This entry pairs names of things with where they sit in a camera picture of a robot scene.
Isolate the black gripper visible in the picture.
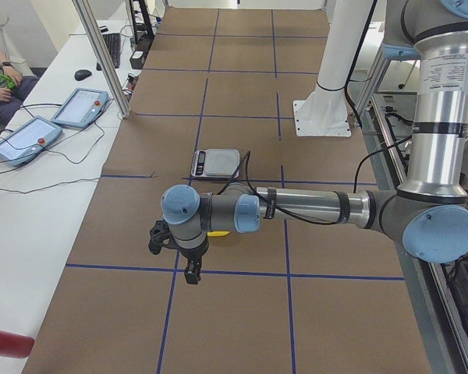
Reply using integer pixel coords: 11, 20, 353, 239
180, 242, 209, 284

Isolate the yellow mango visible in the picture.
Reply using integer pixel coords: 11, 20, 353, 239
207, 231, 230, 237

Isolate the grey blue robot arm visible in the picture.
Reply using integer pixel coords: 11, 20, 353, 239
149, 1, 468, 284

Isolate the silver digital kitchen scale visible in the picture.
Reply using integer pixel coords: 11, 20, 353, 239
190, 149, 241, 179

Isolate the far blue teach pendant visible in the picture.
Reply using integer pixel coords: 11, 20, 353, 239
51, 87, 108, 129

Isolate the blue teach pendant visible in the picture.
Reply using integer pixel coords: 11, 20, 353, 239
0, 116, 62, 167
51, 87, 108, 129

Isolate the red cylinder object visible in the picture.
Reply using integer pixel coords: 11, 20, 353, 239
0, 330, 35, 358

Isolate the near blue teach pendant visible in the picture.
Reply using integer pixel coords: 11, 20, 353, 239
0, 116, 62, 167

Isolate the small black box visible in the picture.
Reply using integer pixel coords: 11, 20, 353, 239
129, 51, 146, 70

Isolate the black computer mouse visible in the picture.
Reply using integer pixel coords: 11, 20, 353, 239
74, 69, 92, 82

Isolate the black keyboard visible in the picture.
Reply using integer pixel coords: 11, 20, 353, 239
102, 33, 121, 69

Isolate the seated person green shirt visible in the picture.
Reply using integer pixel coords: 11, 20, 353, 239
0, 51, 39, 125

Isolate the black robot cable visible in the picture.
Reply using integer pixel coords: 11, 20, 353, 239
218, 0, 414, 226

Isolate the black pendant cable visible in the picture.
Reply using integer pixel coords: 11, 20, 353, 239
0, 103, 106, 195

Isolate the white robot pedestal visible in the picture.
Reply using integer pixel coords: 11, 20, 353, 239
293, 0, 377, 137

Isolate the aluminium frame post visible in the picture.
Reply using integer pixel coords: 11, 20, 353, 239
72, 0, 130, 118

